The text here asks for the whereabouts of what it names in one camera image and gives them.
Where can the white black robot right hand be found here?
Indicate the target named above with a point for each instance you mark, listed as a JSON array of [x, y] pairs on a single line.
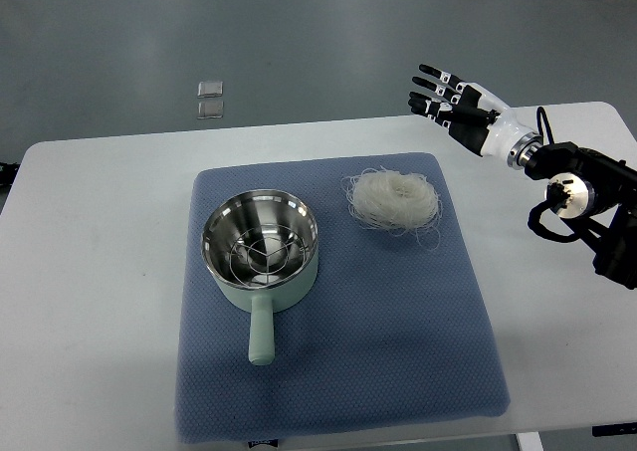
[[474, 117]]

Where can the white vermicelli nest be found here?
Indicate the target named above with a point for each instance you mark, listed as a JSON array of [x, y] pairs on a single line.
[[395, 203]]

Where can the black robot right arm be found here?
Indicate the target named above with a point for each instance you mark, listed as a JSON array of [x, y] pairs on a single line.
[[589, 197]]

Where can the mint green steel pot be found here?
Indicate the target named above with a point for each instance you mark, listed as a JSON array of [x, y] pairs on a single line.
[[230, 220]]

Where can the blue textured mat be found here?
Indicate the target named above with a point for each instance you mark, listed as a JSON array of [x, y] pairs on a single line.
[[394, 330]]

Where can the upper metal floor plate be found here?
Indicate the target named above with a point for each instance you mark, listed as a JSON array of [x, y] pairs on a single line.
[[210, 89]]

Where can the white table leg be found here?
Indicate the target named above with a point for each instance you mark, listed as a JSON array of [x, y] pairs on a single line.
[[529, 441]]

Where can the black object at left edge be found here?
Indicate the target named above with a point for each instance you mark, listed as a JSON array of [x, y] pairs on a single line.
[[8, 173]]

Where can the wire steaming rack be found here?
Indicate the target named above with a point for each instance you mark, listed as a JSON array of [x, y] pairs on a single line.
[[265, 256]]

